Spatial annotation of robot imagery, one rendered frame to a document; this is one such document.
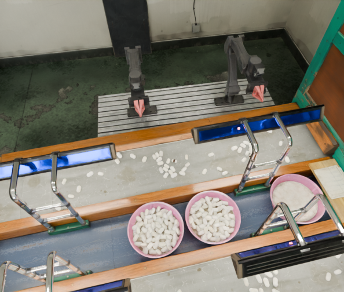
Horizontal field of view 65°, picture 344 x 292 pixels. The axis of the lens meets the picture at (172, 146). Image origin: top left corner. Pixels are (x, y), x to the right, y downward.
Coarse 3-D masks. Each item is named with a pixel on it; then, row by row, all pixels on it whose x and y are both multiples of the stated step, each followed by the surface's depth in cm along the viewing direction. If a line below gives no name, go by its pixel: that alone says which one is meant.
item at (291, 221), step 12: (312, 204) 105; (324, 204) 97; (276, 216) 110; (288, 216) 94; (300, 216) 116; (336, 216) 94; (264, 228) 119; (276, 228) 132; (288, 228) 129; (336, 228) 93; (300, 240) 90; (300, 252) 89
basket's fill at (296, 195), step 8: (280, 184) 144; (288, 184) 144; (296, 184) 144; (280, 192) 141; (288, 192) 142; (296, 192) 141; (304, 192) 141; (312, 192) 141; (280, 200) 138; (288, 200) 138; (296, 200) 138; (304, 200) 139; (296, 208) 136; (312, 208) 136; (304, 216) 134; (312, 216) 134
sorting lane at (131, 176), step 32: (288, 128) 164; (128, 160) 153; (160, 160) 153; (192, 160) 153; (224, 160) 152; (256, 160) 152; (0, 192) 144; (32, 192) 143; (64, 192) 143; (96, 192) 143; (128, 192) 142
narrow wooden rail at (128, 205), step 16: (320, 160) 148; (240, 176) 144; (304, 176) 151; (160, 192) 139; (176, 192) 139; (192, 192) 139; (224, 192) 146; (80, 208) 135; (96, 208) 135; (112, 208) 135; (128, 208) 137; (0, 224) 131; (16, 224) 131; (32, 224) 131; (0, 240) 136
